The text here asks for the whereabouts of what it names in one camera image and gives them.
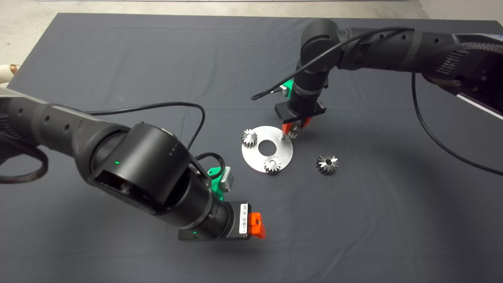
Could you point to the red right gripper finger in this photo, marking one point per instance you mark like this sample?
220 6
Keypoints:
287 127
307 122

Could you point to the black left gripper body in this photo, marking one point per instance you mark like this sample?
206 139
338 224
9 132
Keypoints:
237 210

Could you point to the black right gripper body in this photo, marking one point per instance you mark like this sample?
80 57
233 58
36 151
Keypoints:
283 114

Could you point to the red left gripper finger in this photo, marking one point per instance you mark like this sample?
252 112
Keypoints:
257 226

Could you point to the small dark steel gear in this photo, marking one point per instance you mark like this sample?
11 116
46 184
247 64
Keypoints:
294 133

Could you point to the larger steel gear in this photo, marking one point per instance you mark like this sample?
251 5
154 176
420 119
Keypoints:
327 166

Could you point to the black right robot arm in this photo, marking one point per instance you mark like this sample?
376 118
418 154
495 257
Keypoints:
318 39

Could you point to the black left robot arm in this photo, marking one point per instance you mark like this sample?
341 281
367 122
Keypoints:
145 161

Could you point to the round metal plate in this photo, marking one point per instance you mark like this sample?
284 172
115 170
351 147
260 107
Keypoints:
255 157

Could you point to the dark grey table cloth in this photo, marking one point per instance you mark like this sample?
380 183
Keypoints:
235 59

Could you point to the cream object with brown tip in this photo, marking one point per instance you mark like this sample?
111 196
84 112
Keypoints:
8 72

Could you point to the silver right camera box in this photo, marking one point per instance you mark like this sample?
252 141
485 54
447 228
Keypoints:
283 91

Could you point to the silver camera box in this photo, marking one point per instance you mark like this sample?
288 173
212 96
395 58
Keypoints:
227 181
283 91

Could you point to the green right camera mount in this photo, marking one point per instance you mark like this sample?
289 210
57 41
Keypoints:
289 85

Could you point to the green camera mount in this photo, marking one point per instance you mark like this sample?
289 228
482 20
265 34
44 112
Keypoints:
289 85
215 184

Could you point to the silver left camera box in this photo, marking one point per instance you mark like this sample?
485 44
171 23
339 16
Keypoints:
227 181

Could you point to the green left camera mount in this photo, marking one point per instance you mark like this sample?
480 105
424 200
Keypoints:
215 184

